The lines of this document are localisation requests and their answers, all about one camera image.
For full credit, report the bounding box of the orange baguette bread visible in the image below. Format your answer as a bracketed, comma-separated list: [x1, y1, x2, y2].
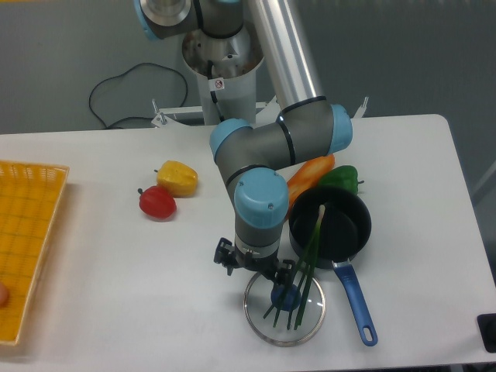
[287, 154, 335, 205]

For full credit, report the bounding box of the green scallion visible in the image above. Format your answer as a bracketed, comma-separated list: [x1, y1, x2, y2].
[263, 205, 326, 330]

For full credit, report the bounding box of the green bell pepper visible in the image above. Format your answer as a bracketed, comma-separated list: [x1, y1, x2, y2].
[318, 165, 363, 195]

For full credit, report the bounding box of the black pot blue handle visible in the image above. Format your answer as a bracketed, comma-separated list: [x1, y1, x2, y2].
[288, 186, 378, 346]

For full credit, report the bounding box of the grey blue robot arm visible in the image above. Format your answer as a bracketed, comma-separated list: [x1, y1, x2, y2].
[135, 1, 353, 284]

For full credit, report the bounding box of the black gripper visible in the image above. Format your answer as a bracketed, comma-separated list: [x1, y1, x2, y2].
[213, 238, 295, 287]

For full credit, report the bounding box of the black cable on floor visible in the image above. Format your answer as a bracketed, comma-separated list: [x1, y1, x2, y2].
[88, 63, 189, 129]

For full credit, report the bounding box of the red bell pepper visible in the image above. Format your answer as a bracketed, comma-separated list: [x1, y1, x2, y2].
[137, 185, 177, 221]

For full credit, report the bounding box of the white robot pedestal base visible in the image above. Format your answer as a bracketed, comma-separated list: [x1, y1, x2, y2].
[150, 21, 369, 128]

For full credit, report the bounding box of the glass lid blue knob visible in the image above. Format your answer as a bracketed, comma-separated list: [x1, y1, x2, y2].
[243, 270, 326, 347]

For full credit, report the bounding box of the black device at edge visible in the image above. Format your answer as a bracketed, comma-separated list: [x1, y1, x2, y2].
[477, 313, 496, 353]

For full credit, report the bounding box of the yellow plastic basket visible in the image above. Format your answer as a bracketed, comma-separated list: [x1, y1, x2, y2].
[1, 160, 70, 346]

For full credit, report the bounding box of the yellow bell pepper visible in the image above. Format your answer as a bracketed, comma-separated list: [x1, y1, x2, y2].
[156, 160, 198, 198]

